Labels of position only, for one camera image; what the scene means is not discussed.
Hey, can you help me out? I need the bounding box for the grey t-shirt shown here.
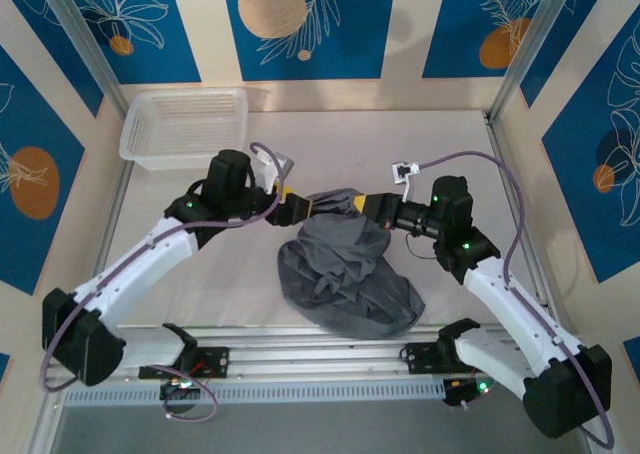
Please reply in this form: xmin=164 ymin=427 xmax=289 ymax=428
xmin=276 ymin=186 xmax=427 ymax=340

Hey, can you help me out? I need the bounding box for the white plastic mesh basket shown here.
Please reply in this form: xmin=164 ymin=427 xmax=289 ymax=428
xmin=118 ymin=87 xmax=250 ymax=171

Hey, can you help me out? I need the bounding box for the circuit board with green light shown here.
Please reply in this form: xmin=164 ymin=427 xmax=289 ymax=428
xmin=159 ymin=377 xmax=202 ymax=403
xmin=442 ymin=376 xmax=496 ymax=409

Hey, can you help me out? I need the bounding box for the purple camera cable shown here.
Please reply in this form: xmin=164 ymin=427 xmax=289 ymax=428
xmin=417 ymin=151 xmax=616 ymax=448
xmin=39 ymin=141 xmax=220 ymax=423

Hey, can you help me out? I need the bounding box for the thin black gripper wire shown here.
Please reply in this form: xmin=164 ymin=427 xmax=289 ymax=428
xmin=402 ymin=231 xmax=439 ymax=262

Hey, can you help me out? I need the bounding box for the aluminium base frame rail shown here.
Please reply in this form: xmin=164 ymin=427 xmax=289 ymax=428
xmin=42 ymin=323 xmax=551 ymax=386

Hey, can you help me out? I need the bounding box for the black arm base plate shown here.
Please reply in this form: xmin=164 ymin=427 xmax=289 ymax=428
xmin=399 ymin=342 xmax=444 ymax=375
xmin=137 ymin=346 xmax=231 ymax=380

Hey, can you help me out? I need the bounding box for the grey slotted cable duct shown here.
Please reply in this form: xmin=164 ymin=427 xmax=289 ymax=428
xmin=62 ymin=377 xmax=446 ymax=408

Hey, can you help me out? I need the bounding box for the aluminium frame post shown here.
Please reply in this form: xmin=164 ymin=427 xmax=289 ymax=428
xmin=488 ymin=0 xmax=586 ymax=125
xmin=37 ymin=0 xmax=132 ymax=120

